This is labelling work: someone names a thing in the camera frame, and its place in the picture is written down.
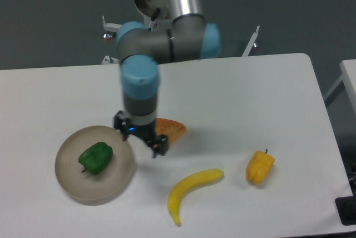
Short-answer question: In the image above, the yellow banana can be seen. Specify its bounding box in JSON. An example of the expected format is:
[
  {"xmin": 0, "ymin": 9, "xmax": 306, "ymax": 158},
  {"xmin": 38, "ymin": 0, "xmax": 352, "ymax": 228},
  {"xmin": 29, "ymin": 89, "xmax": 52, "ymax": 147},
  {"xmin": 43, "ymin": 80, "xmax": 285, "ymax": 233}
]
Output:
[{"xmin": 167, "ymin": 168, "xmax": 225, "ymax": 226}]

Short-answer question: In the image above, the green bell pepper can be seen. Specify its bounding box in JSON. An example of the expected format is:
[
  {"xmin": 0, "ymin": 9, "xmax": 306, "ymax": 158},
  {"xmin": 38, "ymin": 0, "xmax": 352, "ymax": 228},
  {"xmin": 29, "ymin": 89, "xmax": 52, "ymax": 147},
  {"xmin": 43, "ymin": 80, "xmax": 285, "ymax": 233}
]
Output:
[{"xmin": 78, "ymin": 141, "xmax": 113, "ymax": 176}]

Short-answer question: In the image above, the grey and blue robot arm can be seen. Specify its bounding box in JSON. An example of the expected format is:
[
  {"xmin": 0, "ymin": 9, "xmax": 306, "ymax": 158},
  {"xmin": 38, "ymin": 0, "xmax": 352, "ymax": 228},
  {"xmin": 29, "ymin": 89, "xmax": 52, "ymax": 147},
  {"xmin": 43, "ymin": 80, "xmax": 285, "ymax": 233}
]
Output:
[{"xmin": 113, "ymin": 0, "xmax": 221, "ymax": 156}]

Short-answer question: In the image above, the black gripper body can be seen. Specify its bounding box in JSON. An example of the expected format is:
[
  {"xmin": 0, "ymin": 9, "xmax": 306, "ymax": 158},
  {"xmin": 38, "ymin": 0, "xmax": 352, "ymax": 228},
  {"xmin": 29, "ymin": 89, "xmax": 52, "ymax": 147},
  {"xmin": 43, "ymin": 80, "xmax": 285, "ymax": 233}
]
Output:
[{"xmin": 113, "ymin": 111, "xmax": 157, "ymax": 146}]

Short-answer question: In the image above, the beige round plate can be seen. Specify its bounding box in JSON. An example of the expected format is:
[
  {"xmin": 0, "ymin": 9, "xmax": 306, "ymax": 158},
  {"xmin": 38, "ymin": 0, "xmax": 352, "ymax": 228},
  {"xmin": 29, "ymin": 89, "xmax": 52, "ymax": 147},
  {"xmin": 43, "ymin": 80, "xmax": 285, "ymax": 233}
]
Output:
[{"xmin": 55, "ymin": 126, "xmax": 135, "ymax": 205}]

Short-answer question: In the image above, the yellow bell pepper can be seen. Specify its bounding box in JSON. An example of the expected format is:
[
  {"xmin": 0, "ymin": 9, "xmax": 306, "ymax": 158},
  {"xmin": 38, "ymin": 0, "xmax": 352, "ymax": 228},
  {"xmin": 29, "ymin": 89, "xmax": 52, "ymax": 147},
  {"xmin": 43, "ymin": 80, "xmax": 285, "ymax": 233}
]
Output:
[{"xmin": 245, "ymin": 149, "xmax": 275, "ymax": 185}]

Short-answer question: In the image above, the triangular pastry bread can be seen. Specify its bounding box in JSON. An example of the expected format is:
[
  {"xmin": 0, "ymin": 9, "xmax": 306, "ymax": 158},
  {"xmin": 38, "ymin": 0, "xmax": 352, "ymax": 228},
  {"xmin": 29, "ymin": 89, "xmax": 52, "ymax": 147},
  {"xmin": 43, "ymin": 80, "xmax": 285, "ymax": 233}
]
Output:
[{"xmin": 155, "ymin": 118, "xmax": 187, "ymax": 146}]

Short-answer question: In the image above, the black device at table edge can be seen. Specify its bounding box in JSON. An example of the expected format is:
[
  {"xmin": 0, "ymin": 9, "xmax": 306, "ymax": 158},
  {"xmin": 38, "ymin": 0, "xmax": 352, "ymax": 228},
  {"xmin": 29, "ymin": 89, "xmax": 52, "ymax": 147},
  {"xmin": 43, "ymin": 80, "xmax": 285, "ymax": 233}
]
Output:
[{"xmin": 335, "ymin": 196, "xmax": 355, "ymax": 226}]

